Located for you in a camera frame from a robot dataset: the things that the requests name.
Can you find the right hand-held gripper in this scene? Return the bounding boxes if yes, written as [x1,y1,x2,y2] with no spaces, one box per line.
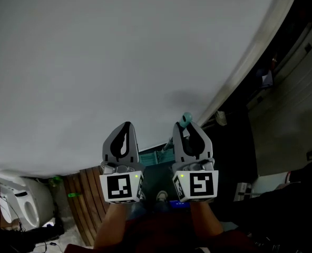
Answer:
[171,121,220,203]

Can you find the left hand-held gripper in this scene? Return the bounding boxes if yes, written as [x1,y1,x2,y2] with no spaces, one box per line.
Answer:
[99,121,145,204]

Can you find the teal mop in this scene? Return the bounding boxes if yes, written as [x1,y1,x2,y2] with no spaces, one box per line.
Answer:
[139,111,194,167]

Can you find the person's right forearm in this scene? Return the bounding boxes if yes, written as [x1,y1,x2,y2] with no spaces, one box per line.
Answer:
[189,199,225,240]

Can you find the person's left forearm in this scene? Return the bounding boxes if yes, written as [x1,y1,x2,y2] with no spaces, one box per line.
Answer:
[93,201,132,250]

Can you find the white crumpled cloth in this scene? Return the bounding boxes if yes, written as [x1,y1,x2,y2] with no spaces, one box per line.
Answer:
[215,110,228,127]

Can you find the person's right white shoe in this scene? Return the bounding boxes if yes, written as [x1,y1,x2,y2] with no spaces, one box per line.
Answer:
[155,190,169,202]

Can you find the small blue device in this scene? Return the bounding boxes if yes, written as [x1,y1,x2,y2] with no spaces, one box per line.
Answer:
[169,200,190,208]

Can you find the brown wooden slatted board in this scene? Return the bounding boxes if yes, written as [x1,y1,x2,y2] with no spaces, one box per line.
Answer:
[63,166,110,247]

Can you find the white cardboard box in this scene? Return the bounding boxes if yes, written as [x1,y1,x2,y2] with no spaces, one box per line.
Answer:
[233,182,252,202]

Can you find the person's dark red shirt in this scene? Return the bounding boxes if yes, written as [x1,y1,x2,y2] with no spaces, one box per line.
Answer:
[63,211,254,253]

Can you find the dark blue hanging item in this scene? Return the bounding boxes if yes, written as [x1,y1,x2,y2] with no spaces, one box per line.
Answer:
[256,67,274,90]

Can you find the white rounded appliance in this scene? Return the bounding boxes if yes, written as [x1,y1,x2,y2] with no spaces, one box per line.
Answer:
[0,176,54,231]

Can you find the black bag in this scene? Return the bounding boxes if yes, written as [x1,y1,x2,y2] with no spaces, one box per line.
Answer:
[0,217,65,253]

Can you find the black cable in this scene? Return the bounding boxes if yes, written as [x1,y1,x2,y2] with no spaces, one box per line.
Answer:
[33,240,59,253]

